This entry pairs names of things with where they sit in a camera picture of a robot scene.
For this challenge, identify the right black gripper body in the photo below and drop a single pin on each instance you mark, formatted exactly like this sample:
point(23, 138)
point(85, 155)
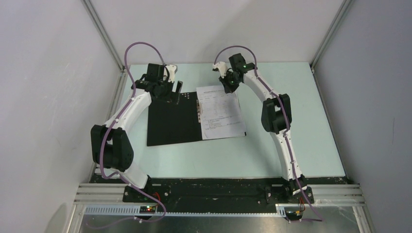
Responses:
point(230, 81)

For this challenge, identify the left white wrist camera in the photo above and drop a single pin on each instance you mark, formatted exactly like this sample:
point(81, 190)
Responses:
point(169, 73)

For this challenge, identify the white slotted cable duct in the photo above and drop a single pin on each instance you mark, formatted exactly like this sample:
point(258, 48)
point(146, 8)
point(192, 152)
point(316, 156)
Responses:
point(133, 210)

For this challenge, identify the left aluminium corner post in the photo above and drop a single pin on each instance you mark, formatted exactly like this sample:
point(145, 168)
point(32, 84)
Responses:
point(97, 22)

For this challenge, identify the small controller board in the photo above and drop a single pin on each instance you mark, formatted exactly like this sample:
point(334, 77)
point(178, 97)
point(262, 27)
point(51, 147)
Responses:
point(292, 216)
point(146, 209)

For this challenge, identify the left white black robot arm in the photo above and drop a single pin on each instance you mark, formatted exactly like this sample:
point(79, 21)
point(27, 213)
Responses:
point(111, 146)

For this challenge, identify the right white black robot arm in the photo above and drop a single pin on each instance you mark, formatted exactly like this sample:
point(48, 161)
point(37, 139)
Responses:
point(276, 118)

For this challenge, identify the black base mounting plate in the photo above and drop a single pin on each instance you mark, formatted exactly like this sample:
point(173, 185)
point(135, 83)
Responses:
point(264, 195)

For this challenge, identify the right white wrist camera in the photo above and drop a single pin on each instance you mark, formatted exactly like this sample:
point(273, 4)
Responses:
point(220, 67)

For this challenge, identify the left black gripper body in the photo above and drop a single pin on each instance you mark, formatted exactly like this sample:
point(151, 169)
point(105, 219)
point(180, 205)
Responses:
point(166, 94)

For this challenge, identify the red black folder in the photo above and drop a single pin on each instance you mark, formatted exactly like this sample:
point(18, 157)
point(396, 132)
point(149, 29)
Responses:
point(174, 123)

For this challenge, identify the printed paper sheets stack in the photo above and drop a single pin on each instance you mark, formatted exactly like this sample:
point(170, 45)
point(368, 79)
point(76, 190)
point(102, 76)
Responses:
point(220, 113)

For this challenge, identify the right aluminium corner post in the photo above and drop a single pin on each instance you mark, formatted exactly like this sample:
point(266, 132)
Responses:
point(333, 28)

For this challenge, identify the aluminium corner post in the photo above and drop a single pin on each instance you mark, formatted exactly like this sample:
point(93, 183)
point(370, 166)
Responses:
point(97, 22)
point(333, 28)

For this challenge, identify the aluminium frame rails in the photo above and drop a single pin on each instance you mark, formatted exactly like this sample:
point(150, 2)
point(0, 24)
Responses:
point(325, 195)

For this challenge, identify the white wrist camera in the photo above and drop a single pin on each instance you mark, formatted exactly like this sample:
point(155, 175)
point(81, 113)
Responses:
point(169, 73)
point(220, 67)

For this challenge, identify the right small controller board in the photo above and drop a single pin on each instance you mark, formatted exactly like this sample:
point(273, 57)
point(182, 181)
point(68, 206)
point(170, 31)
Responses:
point(292, 216)

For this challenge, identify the left small controller board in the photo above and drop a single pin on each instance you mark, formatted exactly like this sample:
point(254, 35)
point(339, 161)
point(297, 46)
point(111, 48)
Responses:
point(146, 209)

